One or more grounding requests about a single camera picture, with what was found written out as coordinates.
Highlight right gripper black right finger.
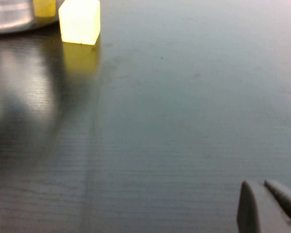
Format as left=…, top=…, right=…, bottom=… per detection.
left=263, top=179, right=291, bottom=231

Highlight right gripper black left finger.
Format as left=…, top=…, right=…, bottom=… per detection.
left=236, top=181, right=291, bottom=233

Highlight stainless steel pot black handles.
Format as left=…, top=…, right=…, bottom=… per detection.
left=0, top=0, right=60, bottom=34

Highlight yellow foam cube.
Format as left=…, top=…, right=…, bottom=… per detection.
left=58, top=0, right=101, bottom=46

